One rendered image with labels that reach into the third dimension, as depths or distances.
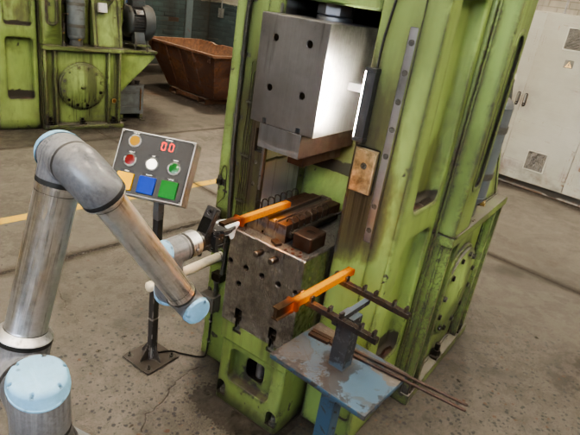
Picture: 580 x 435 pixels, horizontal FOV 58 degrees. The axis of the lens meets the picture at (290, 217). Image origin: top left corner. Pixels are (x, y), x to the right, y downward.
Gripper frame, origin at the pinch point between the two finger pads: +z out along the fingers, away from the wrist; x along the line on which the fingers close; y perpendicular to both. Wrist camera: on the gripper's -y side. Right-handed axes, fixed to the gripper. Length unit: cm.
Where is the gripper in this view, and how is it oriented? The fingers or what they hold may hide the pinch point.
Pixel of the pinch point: (235, 220)
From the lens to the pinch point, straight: 190.7
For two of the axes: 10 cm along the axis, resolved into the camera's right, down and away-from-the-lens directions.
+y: -1.4, 9.0, 4.1
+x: 8.0, 3.4, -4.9
